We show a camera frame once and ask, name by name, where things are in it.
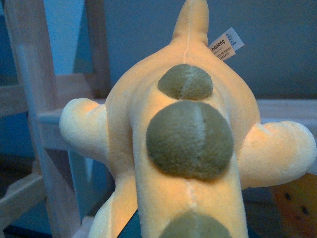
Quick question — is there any yellow plush dinosaur toy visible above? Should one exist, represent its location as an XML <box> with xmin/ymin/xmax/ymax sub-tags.
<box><xmin>59</xmin><ymin>0</ymin><xmax>317</xmax><ymax>238</ymax></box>

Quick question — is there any wooden shelf unit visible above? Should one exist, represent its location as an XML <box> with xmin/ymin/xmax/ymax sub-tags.
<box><xmin>0</xmin><ymin>0</ymin><xmax>111</xmax><ymax>238</ymax></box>

